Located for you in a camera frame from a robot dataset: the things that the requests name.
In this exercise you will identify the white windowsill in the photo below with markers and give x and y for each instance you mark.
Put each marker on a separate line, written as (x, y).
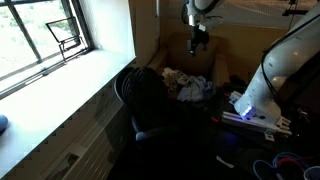
(60, 93)

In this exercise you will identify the white tape strip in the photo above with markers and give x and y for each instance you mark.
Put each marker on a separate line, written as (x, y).
(225, 162)

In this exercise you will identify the black robot table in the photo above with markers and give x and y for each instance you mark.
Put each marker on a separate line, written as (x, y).
(233, 145)

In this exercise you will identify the black jacket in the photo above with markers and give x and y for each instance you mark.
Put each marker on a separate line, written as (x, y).
(150, 96)

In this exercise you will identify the aluminium rail base mount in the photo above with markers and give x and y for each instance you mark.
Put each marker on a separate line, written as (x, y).
(253, 123)

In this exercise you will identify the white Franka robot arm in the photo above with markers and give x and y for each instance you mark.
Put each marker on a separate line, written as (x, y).
(283, 60)

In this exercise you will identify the blue white striped shirt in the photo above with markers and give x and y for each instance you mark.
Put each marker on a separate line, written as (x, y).
(198, 88)

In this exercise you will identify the white patterned cloth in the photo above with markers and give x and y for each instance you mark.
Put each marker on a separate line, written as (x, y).
(170, 77)

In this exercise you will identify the black mesh office chair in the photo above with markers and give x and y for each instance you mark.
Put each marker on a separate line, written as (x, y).
(122, 83)

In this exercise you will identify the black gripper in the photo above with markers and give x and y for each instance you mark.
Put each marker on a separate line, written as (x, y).
(199, 39)

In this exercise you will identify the grey cloth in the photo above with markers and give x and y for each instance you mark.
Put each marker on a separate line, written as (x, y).
(184, 80)

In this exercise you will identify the dark window frame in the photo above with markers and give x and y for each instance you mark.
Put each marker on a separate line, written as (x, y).
(23, 31)

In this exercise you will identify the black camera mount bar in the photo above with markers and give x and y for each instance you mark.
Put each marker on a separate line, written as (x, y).
(295, 12)

